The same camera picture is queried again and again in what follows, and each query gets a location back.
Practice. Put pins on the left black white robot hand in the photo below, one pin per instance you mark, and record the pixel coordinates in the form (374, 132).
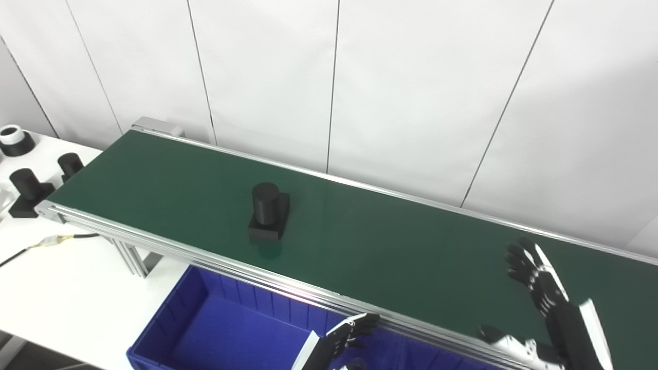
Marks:
(329, 354)

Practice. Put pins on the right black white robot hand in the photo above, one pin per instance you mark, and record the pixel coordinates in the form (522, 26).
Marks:
(570, 334)

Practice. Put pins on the black cylinder part square base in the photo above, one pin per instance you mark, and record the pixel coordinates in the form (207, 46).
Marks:
(28, 190)
(267, 210)
(69, 165)

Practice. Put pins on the blue plastic bin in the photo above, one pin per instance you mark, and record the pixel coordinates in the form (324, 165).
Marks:
(442, 364)
(226, 334)

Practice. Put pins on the aluminium conveyor leg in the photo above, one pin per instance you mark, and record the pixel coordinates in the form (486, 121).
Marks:
(131, 257)

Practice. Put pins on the grey conveyor end housing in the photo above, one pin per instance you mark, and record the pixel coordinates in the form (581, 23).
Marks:
(159, 126)

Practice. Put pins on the green conveyor belt aluminium frame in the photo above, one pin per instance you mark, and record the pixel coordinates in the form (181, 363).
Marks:
(411, 246)

